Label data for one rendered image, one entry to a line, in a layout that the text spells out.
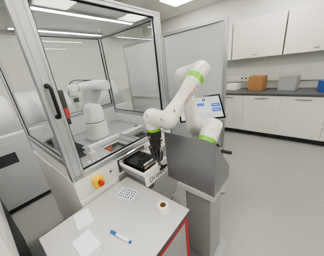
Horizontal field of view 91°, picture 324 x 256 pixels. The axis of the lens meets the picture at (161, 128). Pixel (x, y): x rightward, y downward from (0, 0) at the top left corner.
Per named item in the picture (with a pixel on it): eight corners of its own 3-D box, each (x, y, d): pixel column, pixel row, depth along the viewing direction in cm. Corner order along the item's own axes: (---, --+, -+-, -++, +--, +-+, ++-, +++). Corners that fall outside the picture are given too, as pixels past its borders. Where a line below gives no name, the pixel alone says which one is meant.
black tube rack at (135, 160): (158, 163, 129) (157, 157, 127) (143, 176, 117) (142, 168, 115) (139, 156, 143) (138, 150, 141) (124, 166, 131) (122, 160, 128)
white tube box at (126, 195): (139, 195, 110) (138, 190, 109) (131, 204, 103) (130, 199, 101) (124, 191, 115) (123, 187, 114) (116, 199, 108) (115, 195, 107)
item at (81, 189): (171, 140, 176) (170, 128, 171) (80, 201, 104) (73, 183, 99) (118, 127, 235) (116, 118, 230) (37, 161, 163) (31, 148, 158)
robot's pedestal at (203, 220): (226, 242, 147) (231, 174, 120) (213, 274, 126) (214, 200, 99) (197, 225, 166) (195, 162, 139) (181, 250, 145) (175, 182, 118)
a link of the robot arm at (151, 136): (164, 128, 102) (153, 126, 108) (152, 134, 94) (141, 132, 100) (165, 136, 105) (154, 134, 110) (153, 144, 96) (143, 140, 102)
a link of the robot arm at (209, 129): (200, 145, 123) (208, 124, 128) (218, 148, 111) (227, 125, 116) (190, 137, 116) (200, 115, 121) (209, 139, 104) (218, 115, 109)
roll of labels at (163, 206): (162, 217, 92) (161, 211, 91) (155, 209, 97) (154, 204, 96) (171, 210, 96) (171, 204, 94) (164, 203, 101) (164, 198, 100)
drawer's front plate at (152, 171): (172, 165, 128) (171, 154, 124) (147, 187, 108) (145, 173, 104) (171, 165, 129) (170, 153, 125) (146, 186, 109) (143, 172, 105)
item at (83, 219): (94, 222, 93) (93, 220, 92) (78, 232, 88) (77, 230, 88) (88, 209, 103) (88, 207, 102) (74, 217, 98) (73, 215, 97)
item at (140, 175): (169, 164, 127) (169, 158, 125) (147, 183, 109) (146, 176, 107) (136, 152, 152) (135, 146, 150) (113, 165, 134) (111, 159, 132)
